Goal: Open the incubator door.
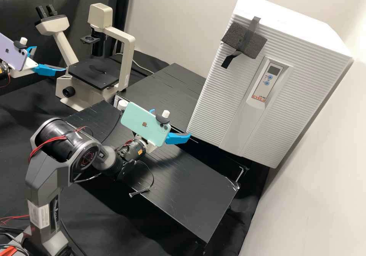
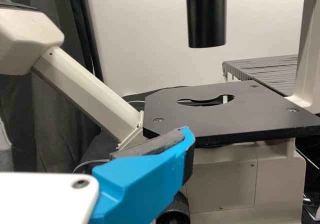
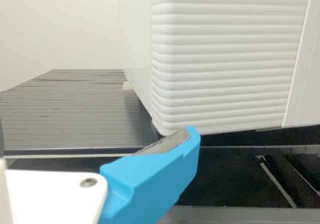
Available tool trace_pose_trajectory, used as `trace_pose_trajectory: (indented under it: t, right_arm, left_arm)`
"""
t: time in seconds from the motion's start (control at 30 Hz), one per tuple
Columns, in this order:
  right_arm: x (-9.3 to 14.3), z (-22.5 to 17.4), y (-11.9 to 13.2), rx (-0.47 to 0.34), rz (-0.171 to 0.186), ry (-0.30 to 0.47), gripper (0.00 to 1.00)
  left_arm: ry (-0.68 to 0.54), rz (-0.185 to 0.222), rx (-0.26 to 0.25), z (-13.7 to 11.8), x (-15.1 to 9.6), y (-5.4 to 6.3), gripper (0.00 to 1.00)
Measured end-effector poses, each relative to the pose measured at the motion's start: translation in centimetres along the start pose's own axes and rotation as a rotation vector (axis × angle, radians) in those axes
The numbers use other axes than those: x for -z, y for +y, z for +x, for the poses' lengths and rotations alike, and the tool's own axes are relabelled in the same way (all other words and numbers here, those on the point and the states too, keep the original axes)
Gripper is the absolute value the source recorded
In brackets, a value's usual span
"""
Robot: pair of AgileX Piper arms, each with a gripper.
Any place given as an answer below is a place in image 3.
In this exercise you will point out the white incubator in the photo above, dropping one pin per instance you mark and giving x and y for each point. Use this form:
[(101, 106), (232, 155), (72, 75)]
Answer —
[(140, 89)]

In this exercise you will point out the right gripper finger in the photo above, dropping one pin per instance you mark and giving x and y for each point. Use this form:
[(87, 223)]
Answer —
[(150, 179)]

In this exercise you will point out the incubator door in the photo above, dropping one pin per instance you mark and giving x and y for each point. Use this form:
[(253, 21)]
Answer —
[(225, 59)]

